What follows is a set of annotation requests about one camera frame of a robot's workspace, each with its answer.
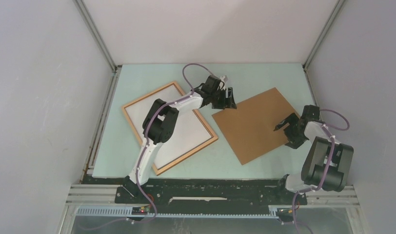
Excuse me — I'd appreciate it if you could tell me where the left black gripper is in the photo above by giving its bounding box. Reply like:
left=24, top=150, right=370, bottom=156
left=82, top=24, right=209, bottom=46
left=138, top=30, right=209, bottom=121
left=211, top=88, right=237, bottom=110

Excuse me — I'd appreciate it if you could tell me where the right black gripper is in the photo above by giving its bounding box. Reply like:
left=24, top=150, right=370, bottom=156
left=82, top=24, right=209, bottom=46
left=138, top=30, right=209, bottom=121
left=274, top=113, right=308, bottom=149

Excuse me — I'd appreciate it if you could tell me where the brown cardboard backing board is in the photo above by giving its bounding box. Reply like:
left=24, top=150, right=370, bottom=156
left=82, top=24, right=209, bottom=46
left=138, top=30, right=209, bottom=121
left=212, top=88, right=299, bottom=165

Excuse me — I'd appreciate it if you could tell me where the wooden picture frame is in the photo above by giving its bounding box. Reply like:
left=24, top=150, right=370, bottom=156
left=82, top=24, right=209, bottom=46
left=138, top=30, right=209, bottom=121
left=121, top=80, right=219, bottom=176

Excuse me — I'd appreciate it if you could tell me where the printed photo sheet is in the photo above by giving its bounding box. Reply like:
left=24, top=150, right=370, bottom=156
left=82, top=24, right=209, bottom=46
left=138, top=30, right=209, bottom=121
left=125, top=84, right=215, bottom=170

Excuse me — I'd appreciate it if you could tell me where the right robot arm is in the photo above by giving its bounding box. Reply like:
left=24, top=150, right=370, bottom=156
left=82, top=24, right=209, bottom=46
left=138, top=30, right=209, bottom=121
left=274, top=105, right=354, bottom=204

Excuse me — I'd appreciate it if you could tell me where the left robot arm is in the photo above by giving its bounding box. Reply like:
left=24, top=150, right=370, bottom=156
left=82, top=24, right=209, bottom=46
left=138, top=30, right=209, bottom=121
left=122, top=75, right=237, bottom=203

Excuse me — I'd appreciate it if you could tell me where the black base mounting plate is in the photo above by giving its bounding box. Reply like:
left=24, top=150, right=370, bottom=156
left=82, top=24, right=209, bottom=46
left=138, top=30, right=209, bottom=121
left=115, top=178, right=307, bottom=216

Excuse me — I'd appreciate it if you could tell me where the small green circuit board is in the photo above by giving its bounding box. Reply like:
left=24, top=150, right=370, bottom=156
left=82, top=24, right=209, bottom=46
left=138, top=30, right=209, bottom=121
left=131, top=207, right=149, bottom=215

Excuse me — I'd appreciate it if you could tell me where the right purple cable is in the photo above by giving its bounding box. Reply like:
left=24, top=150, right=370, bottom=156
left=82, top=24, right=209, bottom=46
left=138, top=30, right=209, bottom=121
left=290, top=109, right=351, bottom=233

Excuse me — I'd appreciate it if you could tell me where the purple cable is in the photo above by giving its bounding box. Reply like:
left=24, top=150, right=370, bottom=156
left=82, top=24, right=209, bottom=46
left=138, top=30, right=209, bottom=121
left=126, top=63, right=221, bottom=225
left=290, top=109, right=351, bottom=233

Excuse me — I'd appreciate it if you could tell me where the left corner metal post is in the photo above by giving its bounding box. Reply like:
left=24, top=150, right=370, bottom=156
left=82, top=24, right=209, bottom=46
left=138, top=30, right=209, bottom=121
left=74, top=0, right=120, bottom=175

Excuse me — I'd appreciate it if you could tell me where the corner metal post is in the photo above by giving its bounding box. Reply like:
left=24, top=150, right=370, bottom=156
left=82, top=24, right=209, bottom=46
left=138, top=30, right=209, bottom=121
left=302, top=0, right=347, bottom=106
left=74, top=0, right=120, bottom=175

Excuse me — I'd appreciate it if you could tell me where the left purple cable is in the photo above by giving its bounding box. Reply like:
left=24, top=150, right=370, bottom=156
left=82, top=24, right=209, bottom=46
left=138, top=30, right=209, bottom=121
left=126, top=63, right=221, bottom=225

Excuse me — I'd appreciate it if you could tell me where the right corner metal post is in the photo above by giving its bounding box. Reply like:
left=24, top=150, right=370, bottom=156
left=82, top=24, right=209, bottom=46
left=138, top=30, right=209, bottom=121
left=302, top=0, right=347, bottom=106

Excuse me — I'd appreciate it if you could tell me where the aluminium rail frame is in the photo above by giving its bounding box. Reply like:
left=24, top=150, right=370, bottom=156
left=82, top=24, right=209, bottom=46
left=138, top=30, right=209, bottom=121
left=58, top=179, right=365, bottom=234

